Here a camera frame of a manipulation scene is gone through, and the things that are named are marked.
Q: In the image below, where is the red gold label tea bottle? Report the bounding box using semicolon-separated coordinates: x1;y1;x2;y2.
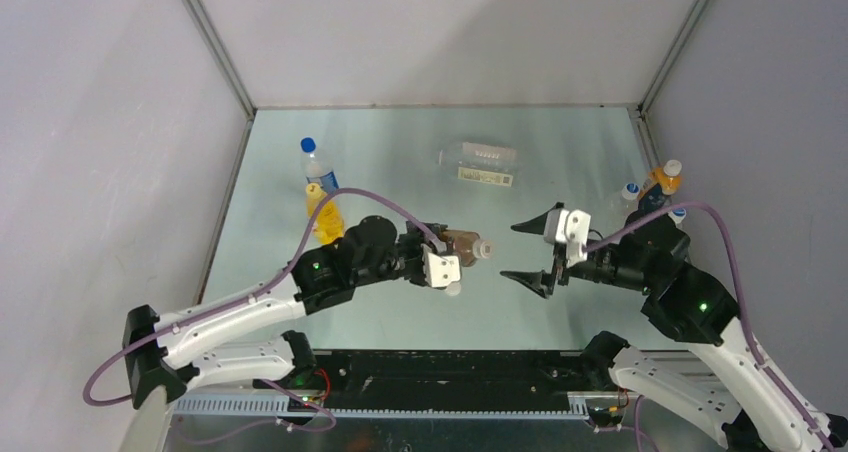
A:
441;229;484;268

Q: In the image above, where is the white bottle cap with code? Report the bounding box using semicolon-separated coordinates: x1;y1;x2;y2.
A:
473;239;494;259

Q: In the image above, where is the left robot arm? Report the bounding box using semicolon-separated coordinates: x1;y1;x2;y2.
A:
123;216;461;409

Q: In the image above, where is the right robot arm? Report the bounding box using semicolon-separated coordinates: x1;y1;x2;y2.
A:
509;203;847;451

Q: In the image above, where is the plain white bottle cap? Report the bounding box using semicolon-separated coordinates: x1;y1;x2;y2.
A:
444;282;462;297

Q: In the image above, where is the clear Pocari bottle rear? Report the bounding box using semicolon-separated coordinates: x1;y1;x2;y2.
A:
608;182;640;228

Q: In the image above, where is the clear pocari bottle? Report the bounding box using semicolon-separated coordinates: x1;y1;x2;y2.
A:
667;208;687;229
608;182;640;228

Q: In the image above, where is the clear square bottle cream label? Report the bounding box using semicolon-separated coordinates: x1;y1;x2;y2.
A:
438;142;519;187

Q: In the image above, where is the yellow juice bottle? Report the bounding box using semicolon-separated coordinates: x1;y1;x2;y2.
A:
305;183;345;245

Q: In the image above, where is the clear Pocari bottle front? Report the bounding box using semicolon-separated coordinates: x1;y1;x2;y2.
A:
667;208;687;229

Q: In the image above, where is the orange navy label bottle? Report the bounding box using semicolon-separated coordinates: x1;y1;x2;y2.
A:
637;159;683;213

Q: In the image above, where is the clear bottle blue label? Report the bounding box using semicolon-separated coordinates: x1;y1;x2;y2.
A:
300;137;339;193

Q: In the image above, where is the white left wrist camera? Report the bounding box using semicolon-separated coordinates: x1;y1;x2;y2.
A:
423;252;461;289

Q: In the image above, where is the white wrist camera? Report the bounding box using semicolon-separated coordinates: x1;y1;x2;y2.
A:
542;208;591;268
423;252;461;289

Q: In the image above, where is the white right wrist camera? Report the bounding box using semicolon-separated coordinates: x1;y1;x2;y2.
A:
542;208;591;268

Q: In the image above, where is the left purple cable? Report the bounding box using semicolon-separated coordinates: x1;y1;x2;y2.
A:
82;187;442;434

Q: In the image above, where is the purple cable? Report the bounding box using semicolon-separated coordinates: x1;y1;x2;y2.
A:
82;187;442;434
582;201;836;452

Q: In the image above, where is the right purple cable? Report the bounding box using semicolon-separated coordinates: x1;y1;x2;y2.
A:
582;201;836;452

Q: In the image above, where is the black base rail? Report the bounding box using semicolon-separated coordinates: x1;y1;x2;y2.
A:
277;349;619;413

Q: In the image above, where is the aluminium frame front rail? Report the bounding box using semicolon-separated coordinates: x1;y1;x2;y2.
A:
155;349;757;424

